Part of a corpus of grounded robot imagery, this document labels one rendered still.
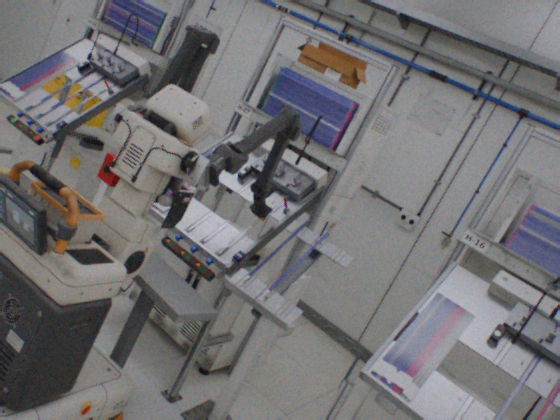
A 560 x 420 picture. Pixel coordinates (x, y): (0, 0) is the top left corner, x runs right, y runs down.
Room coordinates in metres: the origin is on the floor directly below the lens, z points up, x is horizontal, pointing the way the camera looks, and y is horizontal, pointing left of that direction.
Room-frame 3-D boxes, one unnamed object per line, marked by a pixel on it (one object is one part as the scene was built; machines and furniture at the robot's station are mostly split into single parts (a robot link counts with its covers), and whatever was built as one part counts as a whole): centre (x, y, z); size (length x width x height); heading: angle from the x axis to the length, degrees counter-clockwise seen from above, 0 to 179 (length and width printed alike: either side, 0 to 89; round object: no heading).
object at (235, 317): (3.18, 0.08, 0.31); 0.70 x 0.65 x 0.62; 62
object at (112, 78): (3.70, 1.42, 0.66); 1.01 x 0.73 x 1.31; 152
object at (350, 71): (3.36, 0.03, 1.82); 0.68 x 0.30 x 0.20; 62
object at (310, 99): (3.04, 0.08, 1.52); 0.51 x 0.13 x 0.27; 62
